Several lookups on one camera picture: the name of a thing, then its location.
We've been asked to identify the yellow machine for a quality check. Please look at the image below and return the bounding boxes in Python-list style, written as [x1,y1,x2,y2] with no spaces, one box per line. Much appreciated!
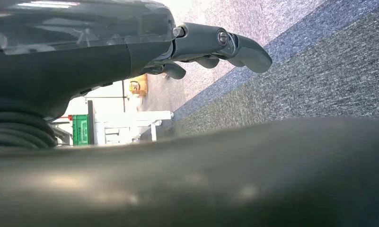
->
[128,74,149,97]

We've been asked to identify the green plastic crate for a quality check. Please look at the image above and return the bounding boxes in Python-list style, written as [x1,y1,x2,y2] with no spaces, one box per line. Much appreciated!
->
[71,114,89,146]

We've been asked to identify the dark grey robot body shell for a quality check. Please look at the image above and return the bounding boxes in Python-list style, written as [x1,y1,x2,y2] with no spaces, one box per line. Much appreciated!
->
[0,117,379,227]

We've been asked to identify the white metal frame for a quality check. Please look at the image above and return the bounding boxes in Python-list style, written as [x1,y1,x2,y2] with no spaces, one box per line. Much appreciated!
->
[87,100,175,147]

